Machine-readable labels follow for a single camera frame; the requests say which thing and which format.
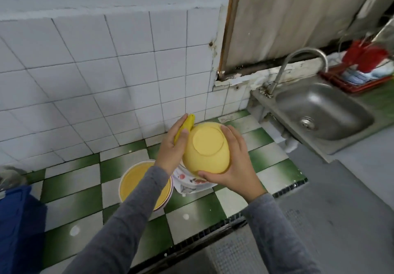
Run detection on person's left hand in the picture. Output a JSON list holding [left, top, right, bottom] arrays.
[[154, 116, 192, 176]]

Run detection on person's right hand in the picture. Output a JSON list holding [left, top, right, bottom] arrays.
[[197, 125, 268, 204]]

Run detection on person's right forearm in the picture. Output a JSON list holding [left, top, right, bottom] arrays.
[[241, 192, 322, 274]]

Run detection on metal faucet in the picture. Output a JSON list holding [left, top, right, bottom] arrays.
[[265, 47, 329, 97]]

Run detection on glass jar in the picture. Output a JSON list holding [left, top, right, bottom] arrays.
[[0, 166, 28, 191]]

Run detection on blue plastic box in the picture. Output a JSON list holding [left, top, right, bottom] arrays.
[[0, 185, 47, 274]]

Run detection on white hanging cloth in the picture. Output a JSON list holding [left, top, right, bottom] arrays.
[[357, 0, 383, 22]]

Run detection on metal wire dish rack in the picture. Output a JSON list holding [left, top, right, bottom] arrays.
[[320, 12, 394, 94]]

